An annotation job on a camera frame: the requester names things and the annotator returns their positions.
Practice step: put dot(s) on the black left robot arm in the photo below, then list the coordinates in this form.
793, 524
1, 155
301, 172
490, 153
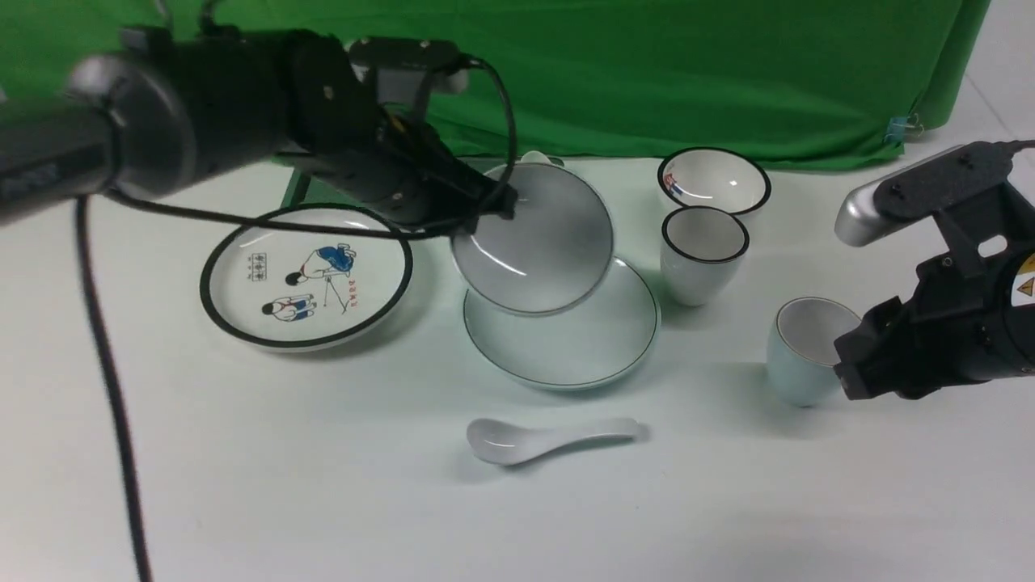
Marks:
159, 116

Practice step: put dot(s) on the white spoon with lettering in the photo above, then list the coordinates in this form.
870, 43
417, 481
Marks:
535, 156

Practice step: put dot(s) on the black-rimmed illustrated plate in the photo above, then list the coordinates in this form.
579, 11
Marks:
296, 292

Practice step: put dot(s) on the pale green large bowl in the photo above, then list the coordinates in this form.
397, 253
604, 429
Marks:
550, 256

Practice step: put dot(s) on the black-rimmed white cup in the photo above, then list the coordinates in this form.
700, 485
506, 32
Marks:
701, 252

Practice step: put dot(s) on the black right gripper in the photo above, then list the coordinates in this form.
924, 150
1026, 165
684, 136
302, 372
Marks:
954, 331

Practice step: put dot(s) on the black-rimmed small bowl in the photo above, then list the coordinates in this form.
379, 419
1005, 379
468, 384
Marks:
715, 178

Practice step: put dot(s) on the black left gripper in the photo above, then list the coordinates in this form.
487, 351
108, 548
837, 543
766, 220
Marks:
385, 155

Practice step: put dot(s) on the green backdrop cloth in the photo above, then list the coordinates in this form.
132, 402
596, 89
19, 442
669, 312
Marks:
802, 84

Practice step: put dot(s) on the pale green plain plate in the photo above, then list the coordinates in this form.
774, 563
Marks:
592, 345

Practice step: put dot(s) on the blue binder clip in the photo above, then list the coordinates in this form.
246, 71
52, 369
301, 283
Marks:
902, 129

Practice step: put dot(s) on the pale green cup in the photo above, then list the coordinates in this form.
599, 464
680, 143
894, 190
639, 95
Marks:
800, 351

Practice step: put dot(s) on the plain white ceramic spoon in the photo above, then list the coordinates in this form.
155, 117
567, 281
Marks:
501, 444

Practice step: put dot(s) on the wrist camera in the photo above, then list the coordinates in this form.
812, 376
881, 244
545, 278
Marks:
937, 183
408, 70

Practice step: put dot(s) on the dark green rectangular tray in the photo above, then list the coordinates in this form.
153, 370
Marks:
308, 190

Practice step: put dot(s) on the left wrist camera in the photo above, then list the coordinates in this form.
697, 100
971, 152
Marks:
408, 70

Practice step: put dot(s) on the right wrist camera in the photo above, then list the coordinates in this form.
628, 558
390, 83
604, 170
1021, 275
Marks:
937, 183

